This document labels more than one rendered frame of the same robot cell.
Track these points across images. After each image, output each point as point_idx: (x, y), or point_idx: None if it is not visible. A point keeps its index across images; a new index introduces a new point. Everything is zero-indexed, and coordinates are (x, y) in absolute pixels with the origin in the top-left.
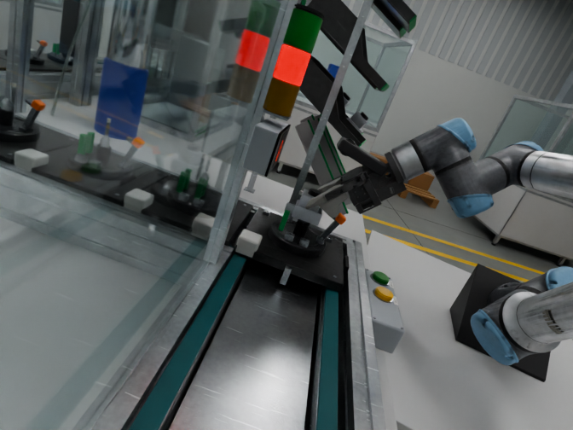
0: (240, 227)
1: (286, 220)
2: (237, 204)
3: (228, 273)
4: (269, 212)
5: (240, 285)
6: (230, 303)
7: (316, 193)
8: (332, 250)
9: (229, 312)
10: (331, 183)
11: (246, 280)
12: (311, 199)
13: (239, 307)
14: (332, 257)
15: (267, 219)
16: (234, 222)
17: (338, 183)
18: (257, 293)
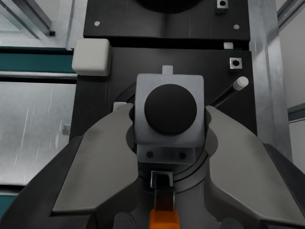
0: (163, 44)
1: (208, 102)
2: (226, 16)
3: (36, 60)
4: (239, 70)
5: (58, 84)
6: (20, 82)
7: (146, 112)
8: (181, 211)
9: (5, 85)
10: (237, 162)
11: (73, 89)
12: (124, 106)
13: (17, 92)
14: (149, 211)
15: (209, 72)
16: (150, 27)
17: (224, 203)
18: (53, 107)
